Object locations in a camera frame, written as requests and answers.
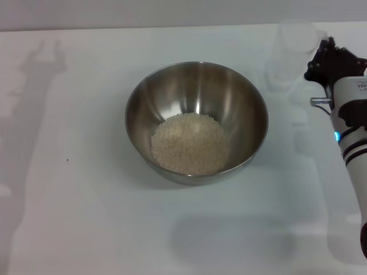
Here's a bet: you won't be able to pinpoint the stainless steel mixing bowl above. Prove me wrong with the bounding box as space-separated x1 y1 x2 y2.
124 61 270 186

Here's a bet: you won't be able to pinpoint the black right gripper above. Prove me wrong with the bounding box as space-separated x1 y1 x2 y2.
304 36 367 92

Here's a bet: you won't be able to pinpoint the grey right wrist cable plug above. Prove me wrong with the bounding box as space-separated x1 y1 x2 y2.
309 96 334 116

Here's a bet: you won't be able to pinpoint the white rice grains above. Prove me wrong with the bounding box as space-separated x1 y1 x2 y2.
151 112 231 176

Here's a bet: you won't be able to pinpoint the clear plastic measuring cup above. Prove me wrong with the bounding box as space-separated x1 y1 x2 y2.
274 18 329 57

